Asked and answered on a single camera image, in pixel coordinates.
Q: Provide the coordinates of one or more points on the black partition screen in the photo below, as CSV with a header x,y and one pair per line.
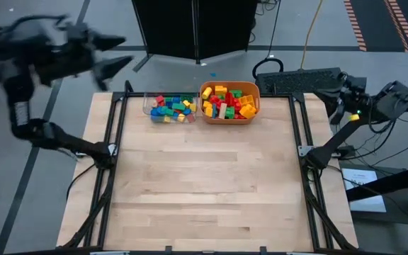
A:
x,y
197,25

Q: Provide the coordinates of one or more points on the small wooden cube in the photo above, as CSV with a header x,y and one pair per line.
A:
x,y
154,104

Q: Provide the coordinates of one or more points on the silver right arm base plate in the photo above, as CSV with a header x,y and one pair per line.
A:
x,y
304,150

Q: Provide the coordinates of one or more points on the red stud block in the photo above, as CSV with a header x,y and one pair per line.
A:
x,y
239,117
229,99

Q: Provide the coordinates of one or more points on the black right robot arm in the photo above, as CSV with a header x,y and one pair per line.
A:
x,y
384,106

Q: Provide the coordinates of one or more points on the large yellow stud block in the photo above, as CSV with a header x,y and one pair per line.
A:
x,y
248,110

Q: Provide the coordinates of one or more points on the small yellow block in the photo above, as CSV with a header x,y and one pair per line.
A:
x,y
192,107
186,103

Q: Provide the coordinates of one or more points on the yellow triangle block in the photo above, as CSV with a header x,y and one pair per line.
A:
x,y
167,119

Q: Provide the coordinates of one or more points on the black computer case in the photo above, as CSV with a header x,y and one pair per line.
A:
x,y
289,81

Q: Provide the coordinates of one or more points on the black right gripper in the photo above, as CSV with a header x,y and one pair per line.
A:
x,y
352,93

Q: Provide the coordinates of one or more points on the clear plastic bin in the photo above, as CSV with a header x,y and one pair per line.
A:
x,y
147,106

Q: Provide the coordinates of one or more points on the yellow cylinder block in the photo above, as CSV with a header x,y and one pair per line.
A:
x,y
207,93

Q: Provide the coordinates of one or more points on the small green block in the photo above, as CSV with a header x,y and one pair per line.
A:
x,y
169,100
169,112
178,106

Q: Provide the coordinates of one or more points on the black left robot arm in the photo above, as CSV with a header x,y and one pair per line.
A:
x,y
20,106

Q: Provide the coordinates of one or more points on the orange plastic bin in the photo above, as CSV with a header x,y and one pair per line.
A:
x,y
257,120

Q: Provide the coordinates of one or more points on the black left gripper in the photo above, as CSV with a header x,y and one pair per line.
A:
x,y
69,53

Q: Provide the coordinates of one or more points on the large red block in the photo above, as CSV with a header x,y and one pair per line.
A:
x,y
215,100

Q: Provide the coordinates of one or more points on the wooden plank block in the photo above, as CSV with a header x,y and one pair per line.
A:
x,y
222,110

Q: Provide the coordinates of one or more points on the small green brick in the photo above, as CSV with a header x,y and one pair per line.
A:
x,y
188,98

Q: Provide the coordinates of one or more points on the black side desk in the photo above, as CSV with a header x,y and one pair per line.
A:
x,y
388,184

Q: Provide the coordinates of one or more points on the thin blue bar block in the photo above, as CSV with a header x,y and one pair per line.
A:
x,y
214,110

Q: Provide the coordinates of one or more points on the green stud block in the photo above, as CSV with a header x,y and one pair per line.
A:
x,y
229,112
236,93

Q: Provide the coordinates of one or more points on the white paper sheet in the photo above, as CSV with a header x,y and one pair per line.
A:
x,y
363,193

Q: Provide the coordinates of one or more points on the yellow hollow block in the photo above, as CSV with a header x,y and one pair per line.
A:
x,y
247,100

